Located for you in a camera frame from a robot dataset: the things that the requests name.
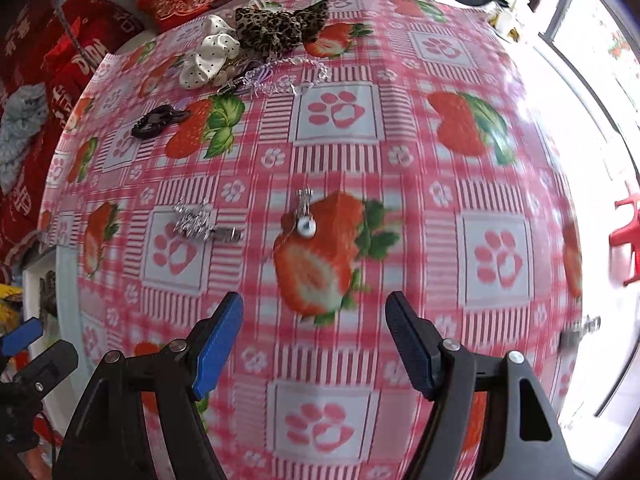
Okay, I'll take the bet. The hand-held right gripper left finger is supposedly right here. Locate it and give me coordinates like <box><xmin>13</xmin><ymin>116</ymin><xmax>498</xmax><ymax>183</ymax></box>
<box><xmin>52</xmin><ymin>291</ymin><xmax>244</xmax><ymax>480</ymax></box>

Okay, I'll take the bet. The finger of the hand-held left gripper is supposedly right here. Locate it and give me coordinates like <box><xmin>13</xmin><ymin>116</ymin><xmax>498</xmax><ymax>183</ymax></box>
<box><xmin>12</xmin><ymin>340</ymin><xmax>79</xmax><ymax>396</ymax></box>
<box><xmin>0</xmin><ymin>317</ymin><xmax>44</xmax><ymax>356</ymax></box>

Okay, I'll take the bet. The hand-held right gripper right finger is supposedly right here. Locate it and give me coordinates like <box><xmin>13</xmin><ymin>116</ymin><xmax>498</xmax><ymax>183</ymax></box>
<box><xmin>385</xmin><ymin>291</ymin><xmax>576</xmax><ymax>480</ymax></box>

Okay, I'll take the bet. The white tray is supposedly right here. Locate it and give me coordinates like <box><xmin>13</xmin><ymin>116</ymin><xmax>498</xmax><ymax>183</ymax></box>
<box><xmin>22</xmin><ymin>245</ymin><xmax>86</xmax><ymax>356</ymax></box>

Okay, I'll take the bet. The yellow object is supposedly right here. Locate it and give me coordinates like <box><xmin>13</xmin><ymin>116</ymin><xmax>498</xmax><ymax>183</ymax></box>
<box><xmin>0</xmin><ymin>284</ymin><xmax>25</xmax><ymax>335</ymax></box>

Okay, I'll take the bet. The silver rhinestone hair clip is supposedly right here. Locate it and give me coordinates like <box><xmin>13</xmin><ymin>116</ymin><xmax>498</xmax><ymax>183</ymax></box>
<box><xmin>172</xmin><ymin>197</ymin><xmax>245</xmax><ymax>243</ymax></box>

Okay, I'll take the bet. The metal tablecloth clamp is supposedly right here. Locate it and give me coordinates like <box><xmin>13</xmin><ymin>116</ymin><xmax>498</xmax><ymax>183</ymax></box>
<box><xmin>560</xmin><ymin>316</ymin><xmax>602</xmax><ymax>348</ymax></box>

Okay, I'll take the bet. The strawberry print pink tablecloth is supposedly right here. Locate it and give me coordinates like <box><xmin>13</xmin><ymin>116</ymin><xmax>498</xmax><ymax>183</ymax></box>
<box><xmin>37</xmin><ymin>0</ymin><xmax>586</xmax><ymax>480</ymax></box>

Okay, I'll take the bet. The grey knit cloth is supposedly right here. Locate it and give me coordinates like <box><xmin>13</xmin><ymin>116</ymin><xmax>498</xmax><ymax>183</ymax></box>
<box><xmin>0</xmin><ymin>82</ymin><xmax>48</xmax><ymax>196</ymax></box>

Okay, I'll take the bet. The black oval hair clip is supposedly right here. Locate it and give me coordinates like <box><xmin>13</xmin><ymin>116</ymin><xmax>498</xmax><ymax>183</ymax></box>
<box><xmin>131</xmin><ymin>105</ymin><xmax>191</xmax><ymax>139</ymax></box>

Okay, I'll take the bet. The red plastic chair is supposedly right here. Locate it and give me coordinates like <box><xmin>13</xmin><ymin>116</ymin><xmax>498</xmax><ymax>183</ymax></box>
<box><xmin>607</xmin><ymin>180</ymin><xmax>640</xmax><ymax>286</ymax></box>

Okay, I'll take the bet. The red printed blanket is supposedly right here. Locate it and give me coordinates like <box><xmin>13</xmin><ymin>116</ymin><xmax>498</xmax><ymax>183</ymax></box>
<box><xmin>0</xmin><ymin>0</ymin><xmax>146</xmax><ymax>266</ymax></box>

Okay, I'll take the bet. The white dotted scrunchie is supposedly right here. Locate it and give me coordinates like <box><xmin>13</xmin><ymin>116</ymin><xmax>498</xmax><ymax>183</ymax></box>
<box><xmin>180</xmin><ymin>15</ymin><xmax>242</xmax><ymax>91</ymax></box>

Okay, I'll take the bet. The grey gooseneck holder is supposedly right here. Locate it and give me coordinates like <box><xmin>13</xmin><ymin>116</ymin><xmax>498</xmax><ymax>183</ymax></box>
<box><xmin>50</xmin><ymin>0</ymin><xmax>83</xmax><ymax>53</ymax></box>

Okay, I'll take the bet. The leopard print scrunchie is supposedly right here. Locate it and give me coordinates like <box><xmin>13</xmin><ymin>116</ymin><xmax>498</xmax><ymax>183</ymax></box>
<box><xmin>235</xmin><ymin>0</ymin><xmax>331</xmax><ymax>58</ymax></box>

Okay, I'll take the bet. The shoe rack with slippers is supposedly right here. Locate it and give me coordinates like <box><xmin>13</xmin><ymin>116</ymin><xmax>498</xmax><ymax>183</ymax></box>
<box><xmin>487</xmin><ymin>0</ymin><xmax>546</xmax><ymax>43</ymax></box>

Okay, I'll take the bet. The large window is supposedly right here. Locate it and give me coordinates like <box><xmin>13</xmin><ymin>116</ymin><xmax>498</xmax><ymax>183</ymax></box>
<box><xmin>545</xmin><ymin>0</ymin><xmax>640</xmax><ymax>211</ymax></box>

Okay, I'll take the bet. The clear bead necklace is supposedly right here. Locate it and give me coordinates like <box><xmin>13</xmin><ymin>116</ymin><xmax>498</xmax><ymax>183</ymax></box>
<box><xmin>217</xmin><ymin>57</ymin><xmax>331</xmax><ymax>98</ymax></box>

